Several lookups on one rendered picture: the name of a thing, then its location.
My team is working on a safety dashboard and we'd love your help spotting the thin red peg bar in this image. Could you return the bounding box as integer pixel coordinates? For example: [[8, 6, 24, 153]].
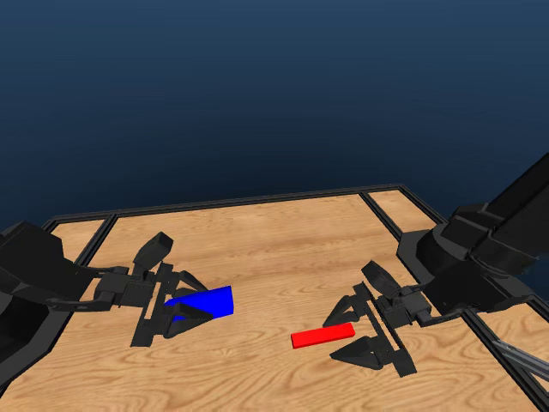
[[290, 322, 357, 350]]

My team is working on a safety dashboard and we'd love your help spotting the blue hollow socket block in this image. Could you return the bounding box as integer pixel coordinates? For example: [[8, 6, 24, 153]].
[[162, 285, 235, 323]]

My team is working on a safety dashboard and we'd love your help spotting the black table frame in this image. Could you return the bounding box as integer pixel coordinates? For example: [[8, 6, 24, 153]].
[[40, 183, 549, 412]]

